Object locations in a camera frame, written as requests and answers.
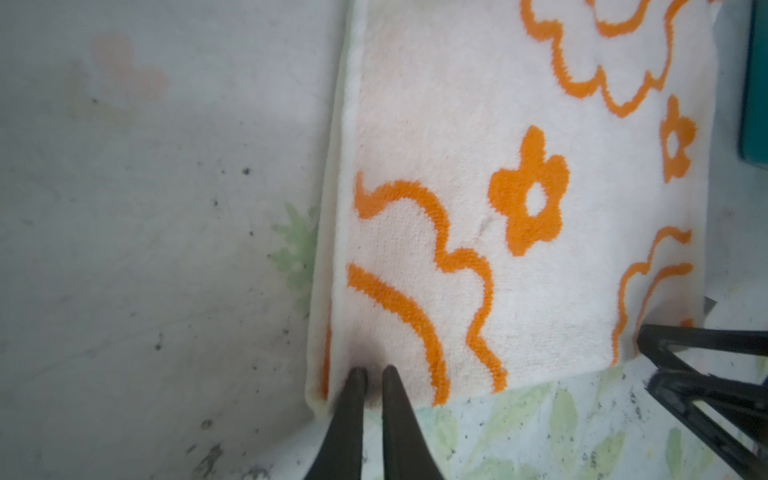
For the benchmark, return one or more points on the orange white floral towel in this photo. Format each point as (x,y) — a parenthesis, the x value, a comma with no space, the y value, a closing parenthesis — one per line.
(512,189)

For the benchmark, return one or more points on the teal plastic basket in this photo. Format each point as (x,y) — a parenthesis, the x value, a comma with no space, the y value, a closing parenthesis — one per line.
(752,141)

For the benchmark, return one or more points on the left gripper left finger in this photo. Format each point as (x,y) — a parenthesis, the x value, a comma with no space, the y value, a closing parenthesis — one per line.
(340,454)

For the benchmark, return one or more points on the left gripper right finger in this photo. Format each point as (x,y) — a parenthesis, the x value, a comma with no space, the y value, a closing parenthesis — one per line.
(406,455)

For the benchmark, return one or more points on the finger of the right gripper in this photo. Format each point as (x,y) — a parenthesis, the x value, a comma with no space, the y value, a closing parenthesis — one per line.
(728,416)
(657,343)

